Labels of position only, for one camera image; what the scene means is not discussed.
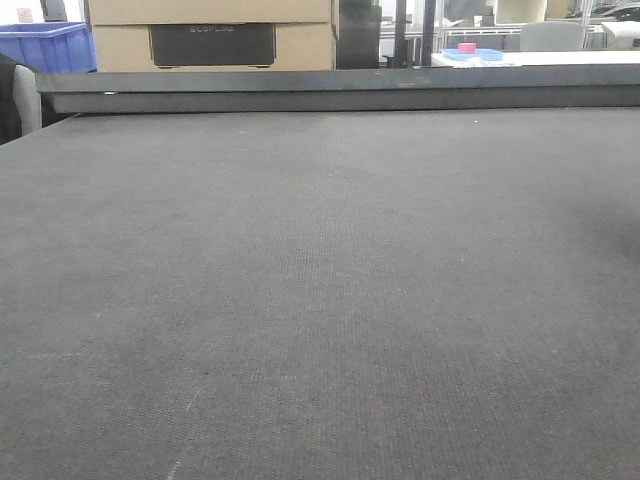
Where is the brown cardboard box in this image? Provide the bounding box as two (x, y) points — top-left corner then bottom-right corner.
(87, 0), (339, 73)

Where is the pink tape roll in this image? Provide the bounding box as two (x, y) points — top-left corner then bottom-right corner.
(457, 42), (477, 55)

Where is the white table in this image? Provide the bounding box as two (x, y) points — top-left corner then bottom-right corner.
(432, 50), (639, 68)

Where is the blue flat tray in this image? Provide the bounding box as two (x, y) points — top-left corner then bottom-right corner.
(441, 48), (504, 61)

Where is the grey office chair background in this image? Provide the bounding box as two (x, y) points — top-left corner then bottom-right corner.
(520, 21), (584, 52)

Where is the blue plastic crate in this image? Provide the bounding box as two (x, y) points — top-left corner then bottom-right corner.
(1, 22), (97, 73)

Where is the black steel upright post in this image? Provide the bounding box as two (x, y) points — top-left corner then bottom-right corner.
(392, 0), (407, 69)

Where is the black conveyor side rail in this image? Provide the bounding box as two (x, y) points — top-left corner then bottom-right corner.
(36, 64), (639, 114)

